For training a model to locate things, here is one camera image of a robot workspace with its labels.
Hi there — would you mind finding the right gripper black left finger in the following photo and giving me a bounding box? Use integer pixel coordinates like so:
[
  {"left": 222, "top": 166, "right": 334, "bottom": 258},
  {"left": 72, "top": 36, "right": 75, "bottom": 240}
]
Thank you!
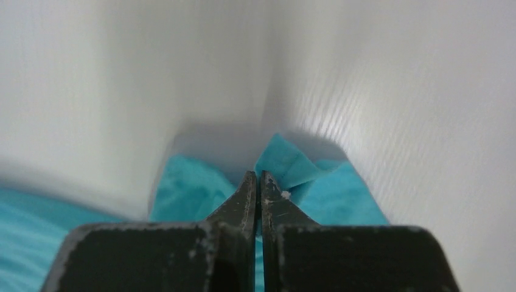
[{"left": 42, "top": 172, "right": 257, "bottom": 291}]

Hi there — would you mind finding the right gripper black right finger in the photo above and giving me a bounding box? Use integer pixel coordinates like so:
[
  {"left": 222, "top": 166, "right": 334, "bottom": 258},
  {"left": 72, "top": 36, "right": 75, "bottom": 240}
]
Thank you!
[{"left": 260, "top": 171, "right": 459, "bottom": 291}]

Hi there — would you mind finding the teal t shirt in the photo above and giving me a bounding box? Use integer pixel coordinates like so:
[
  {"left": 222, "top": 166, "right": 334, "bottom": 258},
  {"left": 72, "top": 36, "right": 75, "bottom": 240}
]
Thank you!
[{"left": 1, "top": 134, "right": 388, "bottom": 291}]

